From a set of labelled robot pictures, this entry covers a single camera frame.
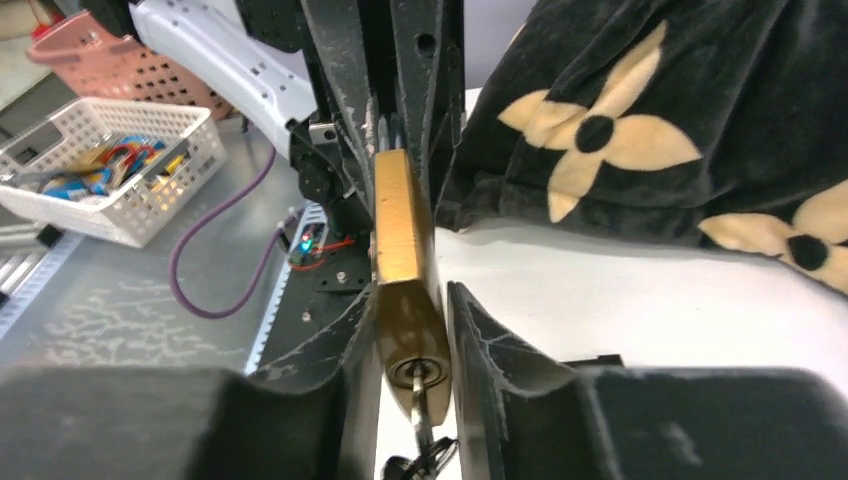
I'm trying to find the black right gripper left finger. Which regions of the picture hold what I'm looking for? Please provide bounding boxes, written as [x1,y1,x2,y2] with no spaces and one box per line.
[1,291,381,479]

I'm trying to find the brass padlock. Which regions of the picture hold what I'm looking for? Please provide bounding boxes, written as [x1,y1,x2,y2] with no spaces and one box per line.
[373,149,452,426]

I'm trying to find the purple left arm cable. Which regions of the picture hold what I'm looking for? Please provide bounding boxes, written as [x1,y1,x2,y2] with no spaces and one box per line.
[166,144,306,321]

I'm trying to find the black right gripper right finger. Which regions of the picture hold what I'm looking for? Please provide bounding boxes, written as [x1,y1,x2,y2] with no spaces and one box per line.
[447,282,847,480]

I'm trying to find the black floral patterned blanket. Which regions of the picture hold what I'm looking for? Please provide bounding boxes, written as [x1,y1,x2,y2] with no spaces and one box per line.
[436,1,847,293]

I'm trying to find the white plastic basket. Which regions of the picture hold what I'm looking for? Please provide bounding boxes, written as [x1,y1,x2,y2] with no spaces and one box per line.
[1,97,227,248]

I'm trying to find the pink plastic basket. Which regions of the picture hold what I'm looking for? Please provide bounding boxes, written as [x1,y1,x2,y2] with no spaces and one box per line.
[27,11,232,119]

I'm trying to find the silver keys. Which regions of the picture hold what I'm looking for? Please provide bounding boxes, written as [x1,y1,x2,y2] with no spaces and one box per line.
[381,362,459,480]

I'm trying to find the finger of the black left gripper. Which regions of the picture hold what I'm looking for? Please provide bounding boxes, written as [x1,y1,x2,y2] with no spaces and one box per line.
[301,0,377,199]
[390,0,465,210]

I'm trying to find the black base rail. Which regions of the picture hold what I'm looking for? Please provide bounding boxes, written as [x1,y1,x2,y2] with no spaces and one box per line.
[254,234,372,373]

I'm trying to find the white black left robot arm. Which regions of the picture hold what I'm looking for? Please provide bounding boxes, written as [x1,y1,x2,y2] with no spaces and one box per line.
[83,1,465,234]

